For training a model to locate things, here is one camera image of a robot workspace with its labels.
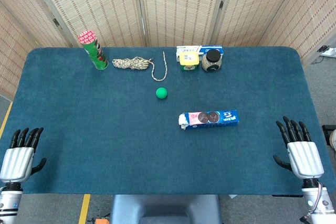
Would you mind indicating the green ball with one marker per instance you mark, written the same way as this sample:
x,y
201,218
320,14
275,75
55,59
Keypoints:
x,y
161,93

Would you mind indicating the dark blue table mat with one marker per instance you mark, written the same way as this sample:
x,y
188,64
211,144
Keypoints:
x,y
131,134

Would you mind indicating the yellow lidded green container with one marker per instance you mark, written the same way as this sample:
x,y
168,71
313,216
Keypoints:
x,y
188,61

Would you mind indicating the blue cookie package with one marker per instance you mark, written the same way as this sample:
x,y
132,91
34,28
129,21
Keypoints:
x,y
212,119

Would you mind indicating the black lidded glass jar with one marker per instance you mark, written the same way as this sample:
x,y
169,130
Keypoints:
x,y
211,61

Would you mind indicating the orange device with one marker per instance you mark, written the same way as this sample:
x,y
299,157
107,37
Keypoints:
x,y
101,221

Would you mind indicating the woven folding screen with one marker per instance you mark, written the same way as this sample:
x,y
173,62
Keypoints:
x,y
168,6

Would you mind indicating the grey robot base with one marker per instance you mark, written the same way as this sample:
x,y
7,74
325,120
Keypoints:
x,y
165,209

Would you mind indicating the green chip can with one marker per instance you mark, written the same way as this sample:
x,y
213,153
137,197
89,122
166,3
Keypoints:
x,y
93,51

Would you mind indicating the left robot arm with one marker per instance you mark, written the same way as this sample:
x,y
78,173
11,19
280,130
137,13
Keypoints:
x,y
9,200

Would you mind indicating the white power strip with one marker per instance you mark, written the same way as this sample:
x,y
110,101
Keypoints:
x,y
328,51

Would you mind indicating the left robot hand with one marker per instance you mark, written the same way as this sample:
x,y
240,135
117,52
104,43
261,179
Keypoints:
x,y
16,161

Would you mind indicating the white and blue flat box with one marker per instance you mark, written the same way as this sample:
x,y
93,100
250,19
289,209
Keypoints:
x,y
199,50

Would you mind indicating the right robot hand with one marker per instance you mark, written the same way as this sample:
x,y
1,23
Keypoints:
x,y
304,159

